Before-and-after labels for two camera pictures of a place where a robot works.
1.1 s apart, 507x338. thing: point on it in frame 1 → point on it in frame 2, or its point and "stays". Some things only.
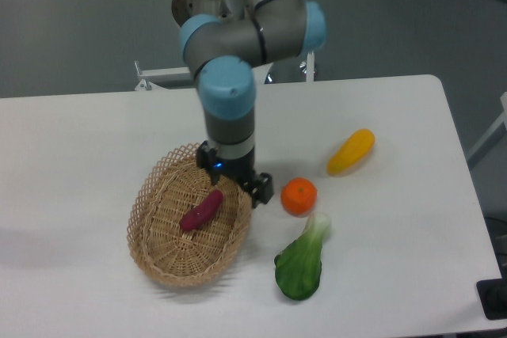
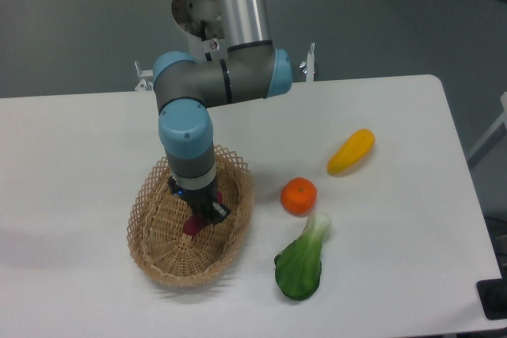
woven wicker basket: x=171 y=185 stays
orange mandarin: x=298 y=196 stays
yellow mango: x=352 y=152 stays
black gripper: x=239 y=169 → x=202 y=199
